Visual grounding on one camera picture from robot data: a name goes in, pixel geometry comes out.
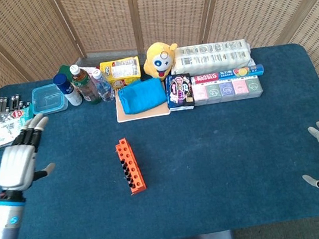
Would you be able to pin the dark green pack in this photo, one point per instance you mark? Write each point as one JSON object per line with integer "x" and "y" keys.
{"x": 64, "y": 70}

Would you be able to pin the blue table carpet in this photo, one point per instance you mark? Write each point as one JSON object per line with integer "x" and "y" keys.
{"x": 214, "y": 162}

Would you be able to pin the plastic food wrap box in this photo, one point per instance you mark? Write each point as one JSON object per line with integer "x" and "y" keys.
{"x": 228, "y": 74}

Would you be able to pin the pink white pack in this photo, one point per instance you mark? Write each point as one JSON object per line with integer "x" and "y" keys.
{"x": 90, "y": 71}

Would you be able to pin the beige notebook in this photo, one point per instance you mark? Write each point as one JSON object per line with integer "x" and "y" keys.
{"x": 144, "y": 115}

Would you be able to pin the white tissue multipack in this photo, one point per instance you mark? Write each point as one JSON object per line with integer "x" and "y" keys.
{"x": 210, "y": 56}

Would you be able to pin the green tea bottle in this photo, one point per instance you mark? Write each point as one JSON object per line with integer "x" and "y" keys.
{"x": 85, "y": 88}

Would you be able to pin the yellow plush toy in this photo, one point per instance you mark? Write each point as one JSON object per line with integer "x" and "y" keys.
{"x": 158, "y": 64}

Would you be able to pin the orange bit holder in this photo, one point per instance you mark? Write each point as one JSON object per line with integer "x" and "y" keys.
{"x": 132, "y": 156}

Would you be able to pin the rattan folding screen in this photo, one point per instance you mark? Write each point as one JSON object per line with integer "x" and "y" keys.
{"x": 161, "y": 8}

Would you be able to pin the clear water bottle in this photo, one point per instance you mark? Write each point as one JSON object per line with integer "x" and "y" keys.
{"x": 104, "y": 88}

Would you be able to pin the purple snack packet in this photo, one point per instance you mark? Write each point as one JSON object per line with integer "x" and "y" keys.
{"x": 179, "y": 92}

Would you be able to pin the pastel box row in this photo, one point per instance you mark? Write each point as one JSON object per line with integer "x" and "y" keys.
{"x": 227, "y": 91}

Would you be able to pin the yellow cardboard box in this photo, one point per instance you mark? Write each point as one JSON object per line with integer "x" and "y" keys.
{"x": 122, "y": 71}

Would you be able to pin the black battery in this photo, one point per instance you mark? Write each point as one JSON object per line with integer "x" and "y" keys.
{"x": 17, "y": 99}
{"x": 6, "y": 106}
{"x": 1, "y": 103}
{"x": 21, "y": 104}
{"x": 27, "y": 104}

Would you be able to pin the clear container blue lid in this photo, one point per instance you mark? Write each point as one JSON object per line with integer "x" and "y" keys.
{"x": 48, "y": 99}

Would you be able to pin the blue folded cloth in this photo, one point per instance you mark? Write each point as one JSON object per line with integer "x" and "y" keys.
{"x": 142, "y": 96}

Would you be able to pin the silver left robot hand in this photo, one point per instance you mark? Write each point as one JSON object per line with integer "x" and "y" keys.
{"x": 16, "y": 168}

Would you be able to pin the white bottle blue cap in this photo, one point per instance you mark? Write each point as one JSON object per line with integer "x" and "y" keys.
{"x": 69, "y": 92}

